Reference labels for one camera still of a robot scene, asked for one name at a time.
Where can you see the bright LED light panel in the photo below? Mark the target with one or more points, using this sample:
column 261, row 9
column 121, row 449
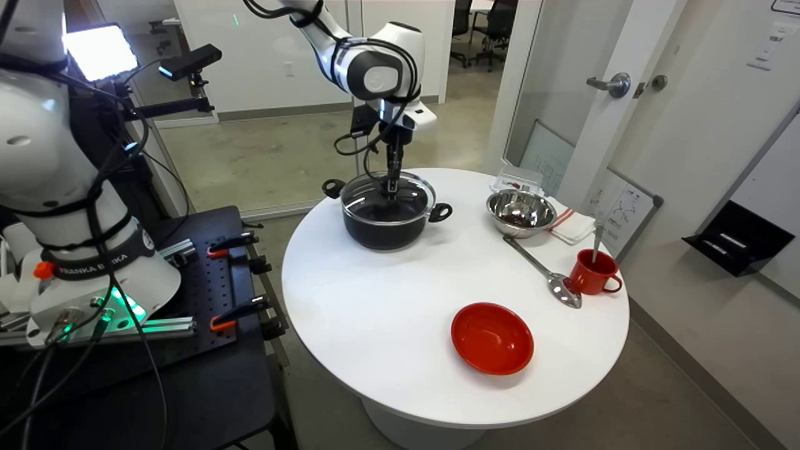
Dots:
column 97, row 52

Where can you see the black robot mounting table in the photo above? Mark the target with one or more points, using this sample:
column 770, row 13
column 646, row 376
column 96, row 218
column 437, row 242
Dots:
column 207, row 391

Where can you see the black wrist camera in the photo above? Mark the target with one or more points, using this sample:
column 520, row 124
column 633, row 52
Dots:
column 362, row 118

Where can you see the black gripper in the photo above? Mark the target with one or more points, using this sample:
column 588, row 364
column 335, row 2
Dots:
column 395, row 151

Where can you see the red bowl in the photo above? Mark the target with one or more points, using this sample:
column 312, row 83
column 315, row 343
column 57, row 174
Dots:
column 490, row 338

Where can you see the large metal spoon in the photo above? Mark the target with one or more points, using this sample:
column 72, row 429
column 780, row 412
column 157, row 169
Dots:
column 540, row 268

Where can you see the black cooking pot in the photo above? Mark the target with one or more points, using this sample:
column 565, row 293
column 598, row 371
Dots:
column 382, row 233

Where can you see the gray framed leaning whiteboard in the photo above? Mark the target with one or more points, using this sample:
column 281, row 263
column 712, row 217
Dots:
column 545, row 159

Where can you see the stainless steel bowl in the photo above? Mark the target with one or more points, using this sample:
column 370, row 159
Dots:
column 520, row 213

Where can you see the glass pot lid black knob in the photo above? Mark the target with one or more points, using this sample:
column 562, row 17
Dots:
column 366, row 204

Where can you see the white light switch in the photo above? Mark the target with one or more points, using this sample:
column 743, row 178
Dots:
column 757, row 62

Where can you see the white wall sign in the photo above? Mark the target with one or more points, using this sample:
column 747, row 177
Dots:
column 785, row 6

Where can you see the aluminum extrusion rail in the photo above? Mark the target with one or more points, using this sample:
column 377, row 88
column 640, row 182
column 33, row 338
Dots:
column 166, row 327

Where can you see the black camera on stand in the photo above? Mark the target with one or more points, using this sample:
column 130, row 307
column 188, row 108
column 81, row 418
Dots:
column 191, row 62

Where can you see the small whiteboard with drawings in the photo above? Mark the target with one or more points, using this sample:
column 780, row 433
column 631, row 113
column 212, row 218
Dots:
column 626, row 213

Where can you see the orange round knob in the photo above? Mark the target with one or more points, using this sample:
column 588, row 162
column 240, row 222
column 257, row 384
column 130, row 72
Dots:
column 42, row 271

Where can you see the red mug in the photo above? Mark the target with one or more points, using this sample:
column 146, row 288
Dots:
column 590, row 276

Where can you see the white napkin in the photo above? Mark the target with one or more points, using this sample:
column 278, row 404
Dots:
column 573, row 226

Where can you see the black camera stand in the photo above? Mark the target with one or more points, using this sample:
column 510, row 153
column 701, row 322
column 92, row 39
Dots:
column 166, row 108

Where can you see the small spoon in mug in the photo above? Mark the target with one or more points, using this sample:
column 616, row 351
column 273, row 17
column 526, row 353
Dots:
column 598, row 242

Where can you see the black wall tray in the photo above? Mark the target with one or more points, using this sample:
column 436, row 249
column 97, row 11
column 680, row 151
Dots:
column 737, row 239

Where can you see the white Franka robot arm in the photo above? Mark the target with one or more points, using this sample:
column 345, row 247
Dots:
column 366, row 66

